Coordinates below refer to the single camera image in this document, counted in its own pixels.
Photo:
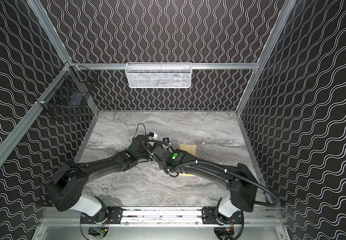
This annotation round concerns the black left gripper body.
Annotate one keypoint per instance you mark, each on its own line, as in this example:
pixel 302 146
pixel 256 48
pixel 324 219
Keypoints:
pixel 148 147

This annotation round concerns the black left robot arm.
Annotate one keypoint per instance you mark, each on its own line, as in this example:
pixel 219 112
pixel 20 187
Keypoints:
pixel 65 187

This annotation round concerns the aluminium left side rail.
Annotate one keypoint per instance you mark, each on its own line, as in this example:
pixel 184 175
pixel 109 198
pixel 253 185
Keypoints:
pixel 18 132

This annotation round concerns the white wire basket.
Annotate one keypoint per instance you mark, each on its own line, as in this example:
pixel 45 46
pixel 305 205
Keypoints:
pixel 159 78

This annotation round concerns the black wire basket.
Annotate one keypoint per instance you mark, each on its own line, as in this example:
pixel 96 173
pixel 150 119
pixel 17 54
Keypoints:
pixel 68 101

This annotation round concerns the aluminium corner post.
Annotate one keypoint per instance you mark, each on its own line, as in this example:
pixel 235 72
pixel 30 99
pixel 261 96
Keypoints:
pixel 45 22
pixel 279 25

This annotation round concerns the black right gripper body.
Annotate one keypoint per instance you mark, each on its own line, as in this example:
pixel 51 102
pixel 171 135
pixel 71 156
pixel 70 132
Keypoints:
pixel 161 151

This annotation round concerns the tan kraft envelope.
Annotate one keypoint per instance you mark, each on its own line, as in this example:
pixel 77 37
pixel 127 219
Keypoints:
pixel 191 149

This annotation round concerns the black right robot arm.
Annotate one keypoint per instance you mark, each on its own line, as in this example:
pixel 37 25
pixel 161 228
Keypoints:
pixel 238 179

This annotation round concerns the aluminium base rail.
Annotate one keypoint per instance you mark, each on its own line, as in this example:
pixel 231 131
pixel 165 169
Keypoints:
pixel 163 217

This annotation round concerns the aluminium corner post right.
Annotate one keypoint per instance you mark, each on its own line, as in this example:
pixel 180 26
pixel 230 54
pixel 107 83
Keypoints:
pixel 279 25

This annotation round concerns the aluminium corner post left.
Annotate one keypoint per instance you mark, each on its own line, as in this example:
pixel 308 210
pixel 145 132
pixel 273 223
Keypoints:
pixel 45 22

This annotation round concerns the aluminium back crossbar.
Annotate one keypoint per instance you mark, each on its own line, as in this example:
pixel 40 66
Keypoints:
pixel 171 66

